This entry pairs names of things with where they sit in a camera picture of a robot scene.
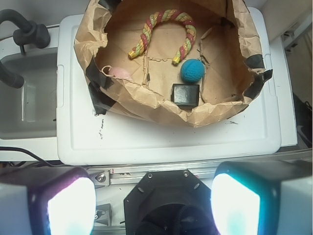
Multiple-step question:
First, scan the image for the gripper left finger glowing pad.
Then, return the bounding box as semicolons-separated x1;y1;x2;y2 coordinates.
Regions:
0;166;96;235

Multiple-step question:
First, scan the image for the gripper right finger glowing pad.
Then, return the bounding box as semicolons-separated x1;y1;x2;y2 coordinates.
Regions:
211;160;313;235

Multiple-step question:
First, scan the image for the black box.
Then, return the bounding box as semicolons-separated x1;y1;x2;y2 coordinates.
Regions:
171;84;200;110

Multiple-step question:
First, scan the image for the white plastic lid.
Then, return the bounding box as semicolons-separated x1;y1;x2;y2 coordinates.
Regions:
56;15;281;165

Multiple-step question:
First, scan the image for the white sink basin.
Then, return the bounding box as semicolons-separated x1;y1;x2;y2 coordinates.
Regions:
0;47;57;140

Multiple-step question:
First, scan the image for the blue textured ball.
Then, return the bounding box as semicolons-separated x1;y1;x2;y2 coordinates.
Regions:
180;59;205;83

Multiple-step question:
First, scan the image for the pink ball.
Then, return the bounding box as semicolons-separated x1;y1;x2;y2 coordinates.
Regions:
109;67;132;81

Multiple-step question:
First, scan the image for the brown paper bag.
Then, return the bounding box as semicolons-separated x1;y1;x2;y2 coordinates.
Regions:
74;0;272;128

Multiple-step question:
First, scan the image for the black faucet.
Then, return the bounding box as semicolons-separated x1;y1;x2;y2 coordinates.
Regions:
0;9;50;89

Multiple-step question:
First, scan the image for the aluminium rail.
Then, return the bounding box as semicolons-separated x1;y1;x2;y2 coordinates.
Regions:
84;149;313;188

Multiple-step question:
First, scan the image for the black cable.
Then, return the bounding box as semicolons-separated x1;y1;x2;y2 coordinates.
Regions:
0;146;64;168

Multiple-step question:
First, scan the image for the black octagonal mount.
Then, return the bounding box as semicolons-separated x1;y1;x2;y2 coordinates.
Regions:
124;169;219;235

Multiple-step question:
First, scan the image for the colourful rope toy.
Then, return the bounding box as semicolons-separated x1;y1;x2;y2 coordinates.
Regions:
128;9;197;66

